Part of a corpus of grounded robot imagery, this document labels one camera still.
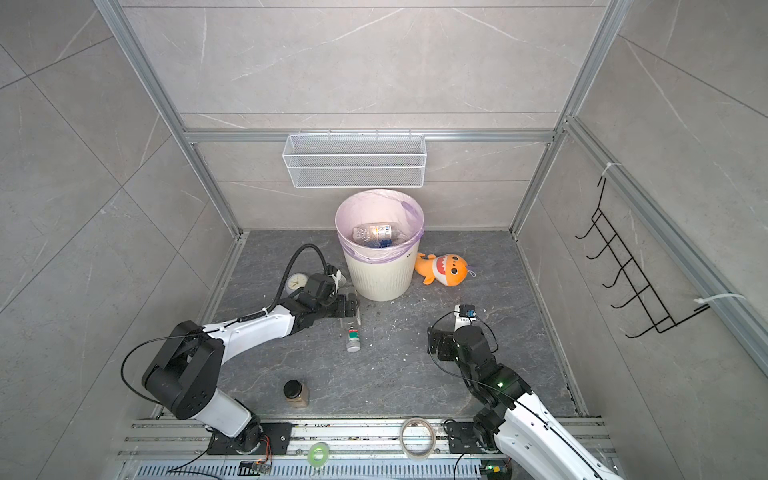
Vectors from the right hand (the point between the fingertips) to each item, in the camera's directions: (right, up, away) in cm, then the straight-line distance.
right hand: (442, 327), depth 81 cm
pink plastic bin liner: (-18, +36, +12) cm, 42 cm away
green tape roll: (-32, -29, -8) cm, 45 cm away
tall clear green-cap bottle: (-26, -6, +6) cm, 27 cm away
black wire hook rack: (+40, +13, -17) cm, 46 cm away
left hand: (-28, +8, +10) cm, 30 cm away
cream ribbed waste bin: (-17, +12, +9) cm, 23 cm away
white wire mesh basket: (-26, +52, +18) cm, 61 cm away
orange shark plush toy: (+4, +15, +17) cm, 23 cm away
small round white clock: (-47, +11, +20) cm, 52 cm away
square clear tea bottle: (-19, +27, +14) cm, 36 cm away
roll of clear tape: (-7, -27, -6) cm, 29 cm away
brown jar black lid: (-39, -17, -3) cm, 43 cm away
